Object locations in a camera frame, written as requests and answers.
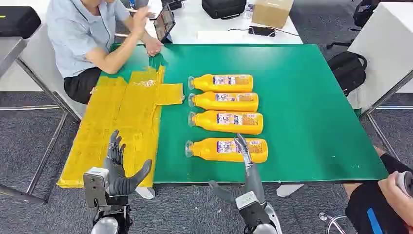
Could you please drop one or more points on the grey cylinder object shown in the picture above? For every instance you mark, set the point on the grey cylinder object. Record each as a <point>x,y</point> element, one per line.
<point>406,182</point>

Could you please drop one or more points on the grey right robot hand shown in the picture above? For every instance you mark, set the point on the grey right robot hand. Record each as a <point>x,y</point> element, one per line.
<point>254,181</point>

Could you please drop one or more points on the yellow sheet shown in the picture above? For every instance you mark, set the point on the yellow sheet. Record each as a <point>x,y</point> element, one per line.
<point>129,113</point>

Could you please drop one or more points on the black chair base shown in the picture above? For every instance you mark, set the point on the black chair base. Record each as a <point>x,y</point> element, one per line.
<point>337,44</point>

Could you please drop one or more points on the white desk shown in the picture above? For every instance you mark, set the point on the white desk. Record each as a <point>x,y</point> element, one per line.
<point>200,27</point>

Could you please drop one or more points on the black hanging bag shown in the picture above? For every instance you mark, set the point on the black hanging bag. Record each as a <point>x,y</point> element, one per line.
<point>364,13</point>

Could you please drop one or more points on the clear water bottle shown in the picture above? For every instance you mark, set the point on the clear water bottle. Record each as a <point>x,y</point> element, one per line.
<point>248,11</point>

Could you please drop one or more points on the orange drink bottle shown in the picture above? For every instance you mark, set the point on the orange drink bottle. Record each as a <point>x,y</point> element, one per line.
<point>206,84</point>
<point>206,150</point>
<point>206,122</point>
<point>206,102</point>

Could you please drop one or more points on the black carrying case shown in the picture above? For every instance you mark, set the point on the black carrying case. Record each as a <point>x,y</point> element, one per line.
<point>222,8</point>

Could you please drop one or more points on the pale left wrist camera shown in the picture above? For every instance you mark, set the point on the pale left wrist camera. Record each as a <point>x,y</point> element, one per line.
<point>95,185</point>

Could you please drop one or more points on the person's left hand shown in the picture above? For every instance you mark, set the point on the person's left hand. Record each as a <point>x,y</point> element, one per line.
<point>154,46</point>

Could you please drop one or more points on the black device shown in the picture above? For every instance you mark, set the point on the black device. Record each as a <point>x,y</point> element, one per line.
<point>174,4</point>

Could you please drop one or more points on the person's right hand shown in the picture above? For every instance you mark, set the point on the person's right hand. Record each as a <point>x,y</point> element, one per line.
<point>141,19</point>

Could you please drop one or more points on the green mat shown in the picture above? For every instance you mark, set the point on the green mat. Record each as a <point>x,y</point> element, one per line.
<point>290,97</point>

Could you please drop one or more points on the cardboard box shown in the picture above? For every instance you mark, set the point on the cardboard box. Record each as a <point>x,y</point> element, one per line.
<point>271,13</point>

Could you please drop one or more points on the black tablet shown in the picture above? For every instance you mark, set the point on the black tablet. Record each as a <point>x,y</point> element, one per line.
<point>164,22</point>

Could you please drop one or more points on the black backpack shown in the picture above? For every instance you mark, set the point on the black backpack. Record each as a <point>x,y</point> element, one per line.
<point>347,72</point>

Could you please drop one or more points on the person in black clothing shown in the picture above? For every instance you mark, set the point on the person in black clothing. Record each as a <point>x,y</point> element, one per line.
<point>364,210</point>

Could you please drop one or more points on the black padded bag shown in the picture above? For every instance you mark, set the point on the black padded bag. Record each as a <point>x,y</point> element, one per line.
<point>17,21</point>

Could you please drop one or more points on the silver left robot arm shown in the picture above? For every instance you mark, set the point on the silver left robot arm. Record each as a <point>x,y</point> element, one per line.
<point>106,224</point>

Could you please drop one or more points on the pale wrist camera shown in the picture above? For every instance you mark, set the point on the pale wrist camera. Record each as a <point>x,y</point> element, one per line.
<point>248,206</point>
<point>95,185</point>

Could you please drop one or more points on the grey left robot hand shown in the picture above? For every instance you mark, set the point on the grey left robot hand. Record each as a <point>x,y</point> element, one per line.
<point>117,181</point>

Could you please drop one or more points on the seated person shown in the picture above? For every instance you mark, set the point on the seated person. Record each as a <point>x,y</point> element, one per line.
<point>77,35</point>

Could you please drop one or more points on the chrome chair base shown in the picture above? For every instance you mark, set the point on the chrome chair base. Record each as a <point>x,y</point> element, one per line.
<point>335,223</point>

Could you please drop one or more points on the white table foot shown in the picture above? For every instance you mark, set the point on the white table foot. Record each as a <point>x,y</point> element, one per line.
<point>146,193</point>
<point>288,190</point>

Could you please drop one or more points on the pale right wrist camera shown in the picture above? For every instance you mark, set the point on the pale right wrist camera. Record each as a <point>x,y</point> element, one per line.
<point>248,206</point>

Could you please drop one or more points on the black phone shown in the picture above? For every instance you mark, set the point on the black phone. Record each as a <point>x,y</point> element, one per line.
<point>262,31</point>

